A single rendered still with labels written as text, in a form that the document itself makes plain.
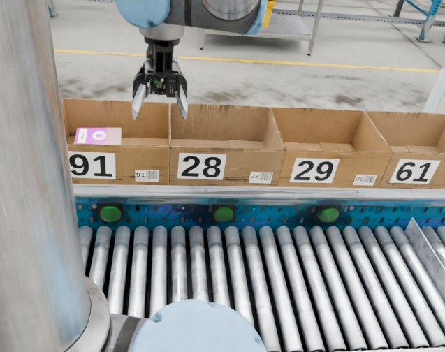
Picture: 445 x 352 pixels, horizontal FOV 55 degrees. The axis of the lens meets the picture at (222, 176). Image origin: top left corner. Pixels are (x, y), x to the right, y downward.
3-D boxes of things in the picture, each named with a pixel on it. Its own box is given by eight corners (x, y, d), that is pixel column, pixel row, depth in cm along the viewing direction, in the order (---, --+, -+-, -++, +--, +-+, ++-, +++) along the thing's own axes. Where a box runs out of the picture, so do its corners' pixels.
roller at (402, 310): (413, 358, 127) (419, 350, 124) (354, 231, 167) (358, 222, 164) (428, 357, 128) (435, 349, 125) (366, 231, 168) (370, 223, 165)
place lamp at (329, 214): (318, 223, 158) (323, 209, 154) (317, 221, 159) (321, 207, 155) (336, 223, 159) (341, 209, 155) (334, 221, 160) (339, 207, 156)
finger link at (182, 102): (186, 130, 97) (169, 98, 91) (183, 116, 101) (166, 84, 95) (198, 124, 96) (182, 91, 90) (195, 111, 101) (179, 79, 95)
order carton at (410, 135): (376, 188, 161) (392, 152, 150) (351, 144, 183) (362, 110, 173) (471, 190, 166) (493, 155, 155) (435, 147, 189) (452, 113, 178)
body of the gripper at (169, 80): (144, 100, 88) (144, 43, 81) (142, 81, 95) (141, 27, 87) (181, 100, 90) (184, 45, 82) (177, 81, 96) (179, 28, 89)
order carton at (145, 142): (52, 184, 145) (44, 143, 134) (68, 136, 167) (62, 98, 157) (169, 186, 150) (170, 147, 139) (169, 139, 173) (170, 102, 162)
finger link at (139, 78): (126, 96, 93) (144, 62, 89) (126, 92, 94) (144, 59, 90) (146, 104, 95) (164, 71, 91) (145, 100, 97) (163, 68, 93)
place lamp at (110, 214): (100, 223, 147) (98, 208, 143) (100, 220, 148) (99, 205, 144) (121, 223, 148) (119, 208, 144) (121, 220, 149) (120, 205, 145)
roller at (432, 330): (432, 357, 128) (439, 348, 125) (369, 231, 168) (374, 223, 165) (448, 357, 129) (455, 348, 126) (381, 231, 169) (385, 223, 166)
